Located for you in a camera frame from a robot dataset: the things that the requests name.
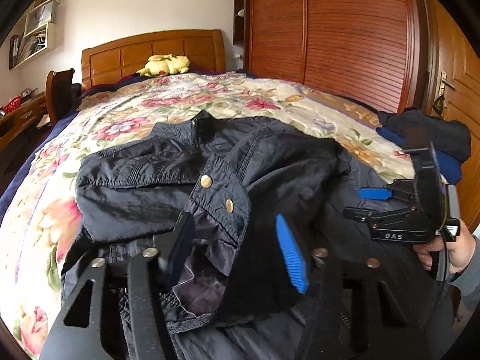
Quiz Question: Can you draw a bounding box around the black jacket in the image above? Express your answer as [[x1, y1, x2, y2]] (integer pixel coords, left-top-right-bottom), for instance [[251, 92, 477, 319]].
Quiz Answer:
[[60, 110, 451, 360]]

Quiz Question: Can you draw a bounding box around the wooden chair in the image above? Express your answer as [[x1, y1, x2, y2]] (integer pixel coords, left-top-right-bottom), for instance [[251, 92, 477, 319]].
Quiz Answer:
[[45, 68, 76, 125]]

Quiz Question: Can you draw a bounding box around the yellow plush toy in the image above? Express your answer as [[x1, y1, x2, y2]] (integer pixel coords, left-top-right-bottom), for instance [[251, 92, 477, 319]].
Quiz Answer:
[[136, 54, 190, 77]]

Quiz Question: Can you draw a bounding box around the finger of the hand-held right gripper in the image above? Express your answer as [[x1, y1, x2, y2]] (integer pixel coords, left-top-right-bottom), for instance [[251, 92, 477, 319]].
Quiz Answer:
[[358, 180, 417, 202], [344, 204, 417, 229]]

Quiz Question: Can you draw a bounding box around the wooden desk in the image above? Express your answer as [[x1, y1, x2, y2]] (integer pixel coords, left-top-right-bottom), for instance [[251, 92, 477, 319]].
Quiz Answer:
[[0, 93, 49, 152]]

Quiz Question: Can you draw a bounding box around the wooden bed headboard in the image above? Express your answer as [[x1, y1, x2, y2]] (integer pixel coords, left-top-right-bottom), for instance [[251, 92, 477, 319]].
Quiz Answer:
[[81, 29, 227, 91]]

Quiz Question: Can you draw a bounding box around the wooden door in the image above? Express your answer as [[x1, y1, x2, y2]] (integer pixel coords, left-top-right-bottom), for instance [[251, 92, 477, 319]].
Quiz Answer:
[[423, 0, 480, 233]]

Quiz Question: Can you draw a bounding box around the wardrobe side shelf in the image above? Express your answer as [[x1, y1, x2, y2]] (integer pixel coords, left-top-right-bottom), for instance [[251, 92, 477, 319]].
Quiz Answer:
[[233, 0, 251, 46]]

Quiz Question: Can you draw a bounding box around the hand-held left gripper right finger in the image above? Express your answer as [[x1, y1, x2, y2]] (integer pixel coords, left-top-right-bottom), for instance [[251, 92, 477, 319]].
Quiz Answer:
[[275, 214, 447, 360]]

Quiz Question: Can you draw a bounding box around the floral blanket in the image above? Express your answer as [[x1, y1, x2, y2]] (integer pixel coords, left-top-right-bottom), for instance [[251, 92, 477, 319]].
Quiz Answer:
[[0, 72, 417, 360]]

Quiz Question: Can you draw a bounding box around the folded dark garment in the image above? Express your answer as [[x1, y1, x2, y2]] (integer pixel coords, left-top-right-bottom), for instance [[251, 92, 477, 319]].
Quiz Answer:
[[377, 109, 472, 163]]

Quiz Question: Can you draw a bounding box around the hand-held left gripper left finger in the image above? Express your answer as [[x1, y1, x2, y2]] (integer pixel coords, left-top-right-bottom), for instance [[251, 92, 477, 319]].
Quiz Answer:
[[39, 212, 196, 360]]

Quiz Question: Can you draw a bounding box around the person's right forearm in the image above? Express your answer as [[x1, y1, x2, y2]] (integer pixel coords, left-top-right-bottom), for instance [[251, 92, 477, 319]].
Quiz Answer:
[[448, 234, 480, 308]]

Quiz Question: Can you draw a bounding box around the brass door handle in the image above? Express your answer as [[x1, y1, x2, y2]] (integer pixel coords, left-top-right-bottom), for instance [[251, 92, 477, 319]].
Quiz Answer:
[[437, 71, 456, 100]]

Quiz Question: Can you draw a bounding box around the wooden louvred wardrobe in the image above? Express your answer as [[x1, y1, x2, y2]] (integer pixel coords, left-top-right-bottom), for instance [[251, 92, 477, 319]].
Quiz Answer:
[[244, 0, 430, 115]]

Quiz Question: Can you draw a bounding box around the folded blue garment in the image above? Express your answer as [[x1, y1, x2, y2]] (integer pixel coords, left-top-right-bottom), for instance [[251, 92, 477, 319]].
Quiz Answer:
[[377, 127, 464, 185]]

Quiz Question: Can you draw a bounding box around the person's right hand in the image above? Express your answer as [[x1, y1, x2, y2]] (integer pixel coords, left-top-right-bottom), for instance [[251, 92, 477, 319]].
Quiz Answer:
[[414, 219, 477, 274]]

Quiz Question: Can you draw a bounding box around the white wall shelf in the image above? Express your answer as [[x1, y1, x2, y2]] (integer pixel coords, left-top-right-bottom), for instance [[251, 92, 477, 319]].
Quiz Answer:
[[9, 0, 61, 70]]

